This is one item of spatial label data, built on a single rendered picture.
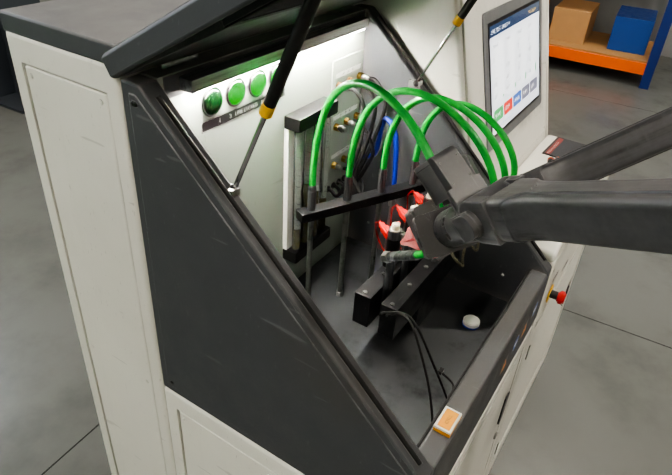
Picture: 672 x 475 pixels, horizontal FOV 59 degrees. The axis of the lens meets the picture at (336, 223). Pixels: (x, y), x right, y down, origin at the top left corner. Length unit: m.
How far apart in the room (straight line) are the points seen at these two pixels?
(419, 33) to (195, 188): 0.71
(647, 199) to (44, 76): 0.92
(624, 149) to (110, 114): 0.78
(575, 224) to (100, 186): 0.80
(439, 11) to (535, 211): 0.82
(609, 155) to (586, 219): 0.39
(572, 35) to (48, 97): 5.69
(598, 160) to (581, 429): 1.64
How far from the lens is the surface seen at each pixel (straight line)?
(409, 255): 1.01
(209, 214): 0.92
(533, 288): 1.41
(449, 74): 1.41
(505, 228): 0.68
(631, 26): 6.36
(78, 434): 2.34
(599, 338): 2.89
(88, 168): 1.12
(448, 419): 1.06
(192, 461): 1.46
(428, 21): 1.40
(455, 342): 1.39
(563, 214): 0.61
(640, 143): 0.97
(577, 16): 6.38
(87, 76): 1.02
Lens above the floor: 1.77
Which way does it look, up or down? 33 degrees down
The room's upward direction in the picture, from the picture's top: 4 degrees clockwise
